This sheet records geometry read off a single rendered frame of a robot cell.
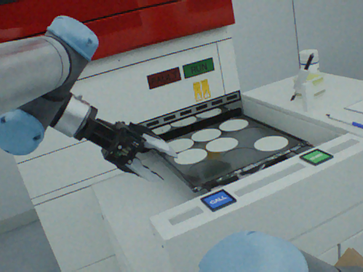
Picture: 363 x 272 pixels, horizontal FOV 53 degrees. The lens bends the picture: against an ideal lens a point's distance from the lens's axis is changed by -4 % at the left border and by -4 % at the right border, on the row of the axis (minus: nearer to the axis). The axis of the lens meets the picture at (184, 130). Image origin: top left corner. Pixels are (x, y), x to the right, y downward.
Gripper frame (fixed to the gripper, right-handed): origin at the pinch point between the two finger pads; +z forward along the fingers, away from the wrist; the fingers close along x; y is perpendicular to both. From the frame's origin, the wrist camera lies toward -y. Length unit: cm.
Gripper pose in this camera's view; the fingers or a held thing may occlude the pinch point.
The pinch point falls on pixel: (164, 165)
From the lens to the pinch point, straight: 82.0
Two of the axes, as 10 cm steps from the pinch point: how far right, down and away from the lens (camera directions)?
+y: 3.2, 2.1, -9.3
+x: 5.2, -8.5, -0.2
